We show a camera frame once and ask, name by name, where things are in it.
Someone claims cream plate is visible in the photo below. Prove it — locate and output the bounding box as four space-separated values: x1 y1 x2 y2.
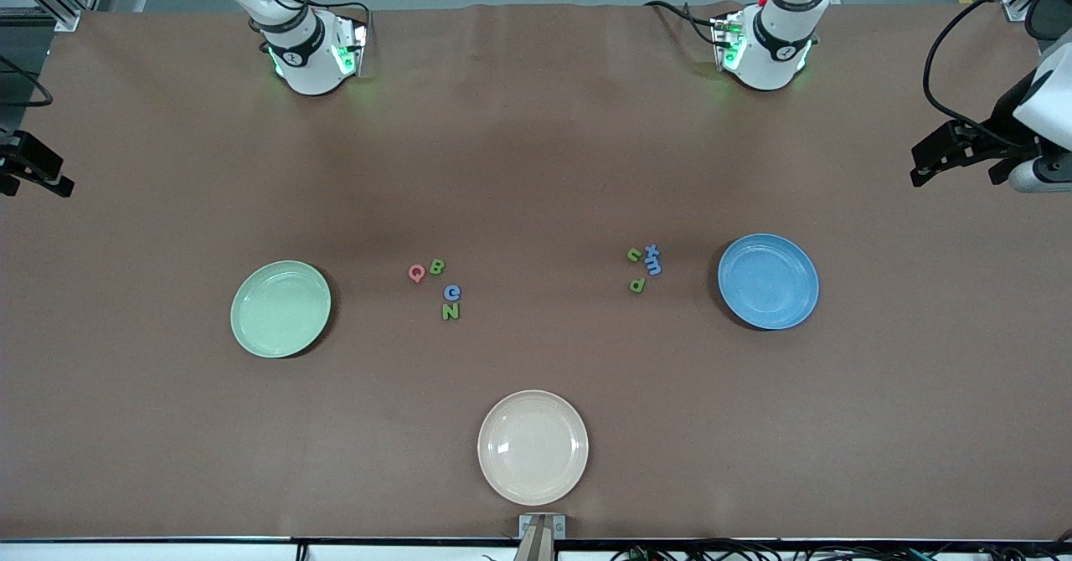
477 390 590 507

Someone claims light green plate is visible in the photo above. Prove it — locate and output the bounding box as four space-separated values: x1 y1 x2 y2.
230 260 332 358

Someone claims black cable bundle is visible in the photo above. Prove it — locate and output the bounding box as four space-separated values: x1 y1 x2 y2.
611 538 1072 561

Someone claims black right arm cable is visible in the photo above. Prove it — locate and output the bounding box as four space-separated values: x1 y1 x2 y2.
0 54 54 110

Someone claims black base cable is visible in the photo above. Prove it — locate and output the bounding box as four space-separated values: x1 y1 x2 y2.
643 0 729 47
317 0 374 31

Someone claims blue plate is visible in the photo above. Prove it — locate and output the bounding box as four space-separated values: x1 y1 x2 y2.
717 234 820 331

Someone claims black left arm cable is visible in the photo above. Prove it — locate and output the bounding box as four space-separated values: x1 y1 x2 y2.
923 0 1072 147

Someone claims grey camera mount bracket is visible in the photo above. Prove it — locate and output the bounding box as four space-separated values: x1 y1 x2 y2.
517 512 567 561

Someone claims white table edge rail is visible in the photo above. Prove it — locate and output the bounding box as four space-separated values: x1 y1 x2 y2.
0 536 1072 561

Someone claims brown table mat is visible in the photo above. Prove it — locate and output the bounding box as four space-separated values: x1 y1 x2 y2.
0 0 1072 541

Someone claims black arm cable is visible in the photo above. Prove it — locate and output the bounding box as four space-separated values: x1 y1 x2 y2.
0 54 54 110
923 0 1072 147

